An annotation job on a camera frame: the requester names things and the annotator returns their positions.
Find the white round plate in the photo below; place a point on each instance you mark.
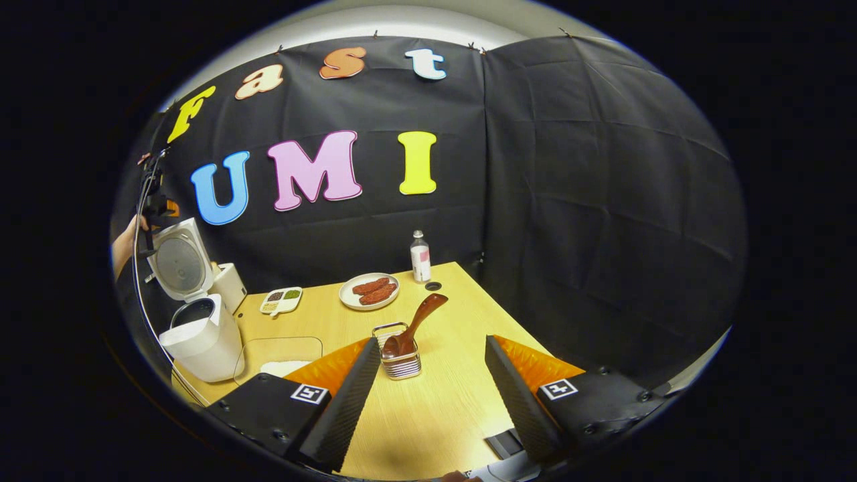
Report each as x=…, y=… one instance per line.
x=347, y=298

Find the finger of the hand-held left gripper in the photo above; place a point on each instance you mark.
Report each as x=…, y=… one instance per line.
x=173, y=208

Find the white rice cooker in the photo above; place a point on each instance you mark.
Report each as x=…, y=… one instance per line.
x=207, y=348

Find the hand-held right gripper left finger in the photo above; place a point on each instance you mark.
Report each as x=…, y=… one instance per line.
x=348, y=402

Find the red meat slice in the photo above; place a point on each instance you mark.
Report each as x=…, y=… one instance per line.
x=370, y=286
x=378, y=295

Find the clear plastic container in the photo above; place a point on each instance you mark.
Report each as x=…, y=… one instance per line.
x=281, y=345

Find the black backdrop cloth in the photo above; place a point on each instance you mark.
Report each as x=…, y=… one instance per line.
x=535, y=201

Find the clear bottle with pink label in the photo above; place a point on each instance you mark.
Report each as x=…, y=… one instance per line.
x=420, y=258

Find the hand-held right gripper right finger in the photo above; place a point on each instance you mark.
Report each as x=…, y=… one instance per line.
x=519, y=408

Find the brown wooden spoon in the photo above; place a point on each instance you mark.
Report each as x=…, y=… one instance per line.
x=425, y=314

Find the white divided bean dish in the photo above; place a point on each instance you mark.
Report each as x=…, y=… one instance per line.
x=281, y=308

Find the white toaster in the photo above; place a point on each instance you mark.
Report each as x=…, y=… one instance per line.
x=231, y=288

